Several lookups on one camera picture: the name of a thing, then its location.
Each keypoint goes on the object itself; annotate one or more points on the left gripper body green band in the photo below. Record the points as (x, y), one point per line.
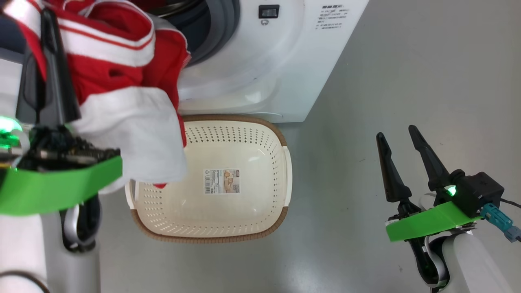
(61, 183)

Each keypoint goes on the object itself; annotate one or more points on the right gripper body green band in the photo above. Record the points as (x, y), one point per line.
(431, 224)

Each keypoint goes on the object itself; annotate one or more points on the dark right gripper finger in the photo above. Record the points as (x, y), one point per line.
(431, 162)
(392, 175)

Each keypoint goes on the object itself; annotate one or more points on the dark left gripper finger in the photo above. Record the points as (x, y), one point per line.
(59, 81)
(30, 93)

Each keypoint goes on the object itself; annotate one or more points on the red and white jersey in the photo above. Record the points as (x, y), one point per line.
(106, 69)

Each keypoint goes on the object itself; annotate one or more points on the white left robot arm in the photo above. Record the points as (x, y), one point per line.
(24, 252)

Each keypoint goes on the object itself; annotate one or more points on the cream plastic basket brown rim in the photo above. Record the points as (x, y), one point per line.
(244, 211)

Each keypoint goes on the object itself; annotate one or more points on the white barcode sticker in basket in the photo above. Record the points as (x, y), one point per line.
(222, 181)

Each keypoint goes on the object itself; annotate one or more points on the white front-load washing machine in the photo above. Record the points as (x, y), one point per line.
(264, 73)

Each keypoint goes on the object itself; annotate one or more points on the grey rubber door gasket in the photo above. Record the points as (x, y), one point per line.
(220, 28)

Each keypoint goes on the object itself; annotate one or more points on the black door latch socket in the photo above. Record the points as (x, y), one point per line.
(268, 11)

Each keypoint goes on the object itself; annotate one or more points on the stainless steel drum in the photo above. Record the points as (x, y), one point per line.
(171, 6)

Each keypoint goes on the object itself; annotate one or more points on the round filter cover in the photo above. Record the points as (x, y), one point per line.
(268, 115)

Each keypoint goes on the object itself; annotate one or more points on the printed text label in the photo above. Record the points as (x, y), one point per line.
(329, 18)

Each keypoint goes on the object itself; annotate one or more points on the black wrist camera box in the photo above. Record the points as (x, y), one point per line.
(480, 193)

